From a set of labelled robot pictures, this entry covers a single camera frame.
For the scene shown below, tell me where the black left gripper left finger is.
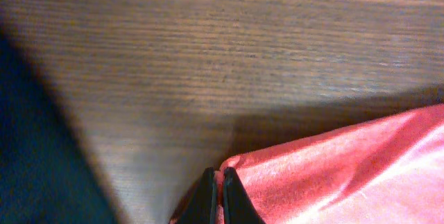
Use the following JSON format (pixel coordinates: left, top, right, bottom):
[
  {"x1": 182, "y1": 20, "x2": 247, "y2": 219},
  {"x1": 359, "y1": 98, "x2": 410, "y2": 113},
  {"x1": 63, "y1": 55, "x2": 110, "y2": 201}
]
[{"x1": 172, "y1": 167, "x2": 218, "y2": 224}]

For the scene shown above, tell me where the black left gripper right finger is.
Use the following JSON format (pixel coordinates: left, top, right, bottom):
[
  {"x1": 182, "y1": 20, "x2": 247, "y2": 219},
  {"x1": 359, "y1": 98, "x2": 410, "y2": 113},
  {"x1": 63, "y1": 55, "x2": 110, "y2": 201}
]
[{"x1": 223, "y1": 167, "x2": 265, "y2": 224}]

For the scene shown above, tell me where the red t-shirt white print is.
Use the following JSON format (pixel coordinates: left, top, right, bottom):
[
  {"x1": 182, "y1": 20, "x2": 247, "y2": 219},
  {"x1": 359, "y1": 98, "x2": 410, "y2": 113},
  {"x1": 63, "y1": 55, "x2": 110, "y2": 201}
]
[{"x1": 215, "y1": 105, "x2": 443, "y2": 223}]

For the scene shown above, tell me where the black crumpled garment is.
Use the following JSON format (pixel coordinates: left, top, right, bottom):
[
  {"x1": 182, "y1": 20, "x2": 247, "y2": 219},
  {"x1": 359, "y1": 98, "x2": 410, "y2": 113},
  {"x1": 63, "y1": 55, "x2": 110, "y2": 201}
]
[{"x1": 1, "y1": 35, "x2": 119, "y2": 223}]

